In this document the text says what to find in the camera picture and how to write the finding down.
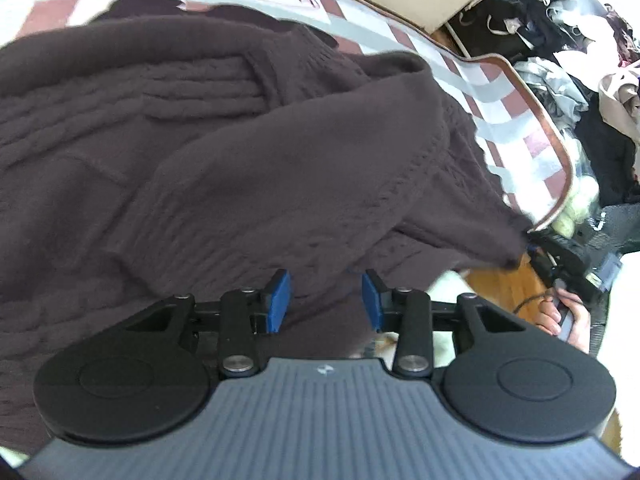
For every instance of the dark brown cable-knit sweater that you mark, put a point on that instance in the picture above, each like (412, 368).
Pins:
(144, 156)

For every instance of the checkered pink grey rug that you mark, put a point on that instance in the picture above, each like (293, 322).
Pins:
(521, 145)

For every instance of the person's right hand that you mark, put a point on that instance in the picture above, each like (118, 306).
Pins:
(563, 315)

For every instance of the green tennis balls bag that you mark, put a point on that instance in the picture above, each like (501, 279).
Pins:
(584, 194)

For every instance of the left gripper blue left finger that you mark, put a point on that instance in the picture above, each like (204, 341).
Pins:
(246, 313)

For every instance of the black bag with straps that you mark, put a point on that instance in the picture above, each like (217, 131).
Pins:
(514, 29)

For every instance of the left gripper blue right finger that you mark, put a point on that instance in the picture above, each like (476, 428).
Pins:
(406, 312)

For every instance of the grey clothes pile background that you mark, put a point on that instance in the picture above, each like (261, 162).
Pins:
(590, 88)

